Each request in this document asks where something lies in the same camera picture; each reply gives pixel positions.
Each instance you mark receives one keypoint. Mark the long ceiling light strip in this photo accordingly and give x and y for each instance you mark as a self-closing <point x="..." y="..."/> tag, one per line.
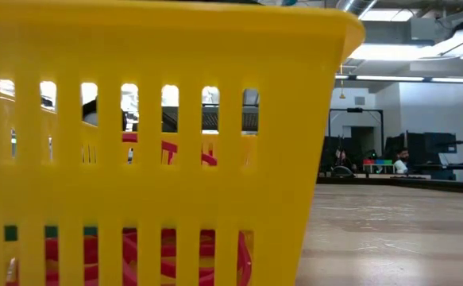
<point x="341" y="77"/>
<point x="453" y="80"/>
<point x="390" y="78"/>

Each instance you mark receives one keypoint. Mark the yellow plastic slotted basket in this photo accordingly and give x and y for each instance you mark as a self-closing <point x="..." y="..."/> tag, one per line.
<point x="136" y="190"/>

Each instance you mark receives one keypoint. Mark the black partition panels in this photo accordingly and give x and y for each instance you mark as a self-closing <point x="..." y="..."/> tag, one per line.
<point x="330" y="155"/>

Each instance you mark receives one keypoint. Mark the rack with coloured bins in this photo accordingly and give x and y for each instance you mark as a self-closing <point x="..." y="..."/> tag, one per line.
<point x="378" y="162"/>

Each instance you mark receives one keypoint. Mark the black dome object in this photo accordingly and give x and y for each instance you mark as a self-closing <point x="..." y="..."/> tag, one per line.
<point x="341" y="172"/>

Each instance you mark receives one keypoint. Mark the black background gantry frame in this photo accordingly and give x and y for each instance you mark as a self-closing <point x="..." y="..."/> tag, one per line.
<point x="354" y="110"/>

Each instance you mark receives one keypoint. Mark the yellow hanging pendant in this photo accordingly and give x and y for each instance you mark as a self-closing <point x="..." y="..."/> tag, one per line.
<point x="341" y="95"/>

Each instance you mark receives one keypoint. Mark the grey wall vent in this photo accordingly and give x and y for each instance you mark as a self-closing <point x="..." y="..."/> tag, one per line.
<point x="359" y="101"/>

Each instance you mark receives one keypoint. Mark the red rubber band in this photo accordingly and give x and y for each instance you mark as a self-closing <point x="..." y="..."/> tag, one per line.
<point x="90" y="248"/>
<point x="245" y="258"/>

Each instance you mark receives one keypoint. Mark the silver ventilation duct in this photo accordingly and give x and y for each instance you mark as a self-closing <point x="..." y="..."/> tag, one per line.
<point x="358" y="5"/>

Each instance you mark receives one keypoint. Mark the green rubber band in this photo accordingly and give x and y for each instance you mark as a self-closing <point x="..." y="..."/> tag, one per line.
<point x="10" y="233"/>

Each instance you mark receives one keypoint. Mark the red plastic slotted basket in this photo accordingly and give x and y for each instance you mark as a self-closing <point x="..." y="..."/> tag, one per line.
<point x="171" y="148"/>

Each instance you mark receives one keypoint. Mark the person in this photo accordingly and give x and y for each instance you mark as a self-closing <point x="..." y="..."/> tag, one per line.
<point x="341" y="159"/>
<point x="402" y="161"/>

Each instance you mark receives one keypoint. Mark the black background workstation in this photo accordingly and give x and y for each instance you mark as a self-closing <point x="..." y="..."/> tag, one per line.
<point x="437" y="149"/>

